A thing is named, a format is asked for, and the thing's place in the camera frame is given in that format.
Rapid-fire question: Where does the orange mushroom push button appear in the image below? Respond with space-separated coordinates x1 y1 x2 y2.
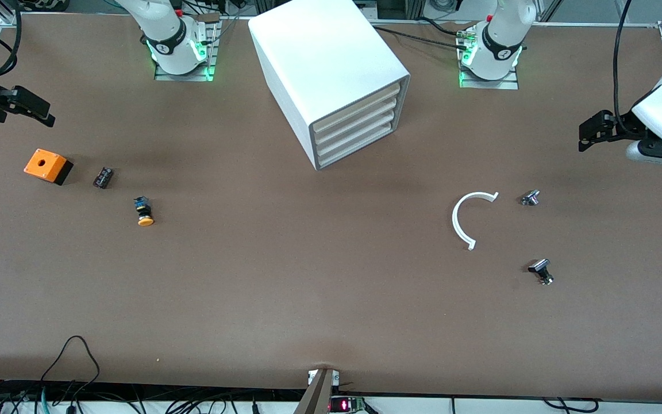
133 196 156 227

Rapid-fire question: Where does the orange box with black base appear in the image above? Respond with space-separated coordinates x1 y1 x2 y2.
24 148 74 186

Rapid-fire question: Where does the small device with red light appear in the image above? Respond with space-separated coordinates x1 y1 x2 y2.
330 396 366 413

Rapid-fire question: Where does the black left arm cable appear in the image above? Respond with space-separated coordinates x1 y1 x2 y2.
613 0 636 133

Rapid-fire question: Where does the aluminium frame rail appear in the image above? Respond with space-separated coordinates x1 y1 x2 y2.
0 10 22 70

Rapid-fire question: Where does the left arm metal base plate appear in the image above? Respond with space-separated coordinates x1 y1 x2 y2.
459 68 520 90

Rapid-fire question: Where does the black switch with grey cap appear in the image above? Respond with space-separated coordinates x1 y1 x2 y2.
528 259 555 286

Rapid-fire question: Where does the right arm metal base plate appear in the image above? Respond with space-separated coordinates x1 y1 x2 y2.
155 20 220 82

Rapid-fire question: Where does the white semicircular bracket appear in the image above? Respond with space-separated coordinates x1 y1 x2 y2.
452 191 499 251

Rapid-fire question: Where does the black cable to arm base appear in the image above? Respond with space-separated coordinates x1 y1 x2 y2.
374 26 469 51

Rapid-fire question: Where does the thin black looped cable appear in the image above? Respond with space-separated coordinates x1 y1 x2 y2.
40 336 102 397

